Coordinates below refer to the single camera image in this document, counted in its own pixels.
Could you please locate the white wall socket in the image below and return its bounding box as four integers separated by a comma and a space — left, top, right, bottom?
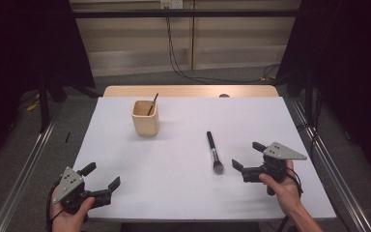
159, 0, 184, 10

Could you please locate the cream square cup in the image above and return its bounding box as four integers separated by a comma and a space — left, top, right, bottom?
130, 100, 160, 137

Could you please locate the black metal stand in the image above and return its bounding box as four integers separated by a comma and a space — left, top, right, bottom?
304, 69, 314, 128
38, 72, 51, 133

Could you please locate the metal floor rail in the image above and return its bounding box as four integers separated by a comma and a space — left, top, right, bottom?
0, 112, 62, 232
289, 98, 371, 232

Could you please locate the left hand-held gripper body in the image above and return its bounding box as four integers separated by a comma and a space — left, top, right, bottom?
51, 165, 113, 216

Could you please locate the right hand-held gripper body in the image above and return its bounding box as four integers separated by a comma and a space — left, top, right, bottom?
241, 141, 308, 197

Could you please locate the black wall cable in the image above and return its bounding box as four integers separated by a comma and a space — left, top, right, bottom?
165, 7, 267, 84
166, 7, 281, 85

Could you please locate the black curtain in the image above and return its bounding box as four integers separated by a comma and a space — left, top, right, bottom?
275, 0, 371, 187
0, 0, 97, 168

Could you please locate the person's left hand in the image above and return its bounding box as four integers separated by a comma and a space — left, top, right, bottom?
50, 186, 97, 232

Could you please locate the white table sheet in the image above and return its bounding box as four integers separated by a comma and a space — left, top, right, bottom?
71, 96, 337, 223

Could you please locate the person's right hand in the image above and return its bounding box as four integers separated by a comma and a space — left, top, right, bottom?
259, 159, 303, 217

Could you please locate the small black brush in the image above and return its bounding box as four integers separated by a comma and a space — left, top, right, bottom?
146, 93, 159, 117

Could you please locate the yellow floor cable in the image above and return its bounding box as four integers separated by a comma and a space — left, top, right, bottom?
25, 101, 42, 112

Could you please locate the large black makeup brush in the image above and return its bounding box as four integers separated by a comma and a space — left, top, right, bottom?
206, 130, 225, 175

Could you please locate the beige vertical wall strip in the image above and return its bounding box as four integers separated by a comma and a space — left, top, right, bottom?
189, 0, 197, 71

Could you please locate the black horizontal frame bar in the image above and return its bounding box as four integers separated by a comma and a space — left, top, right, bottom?
71, 9, 301, 19

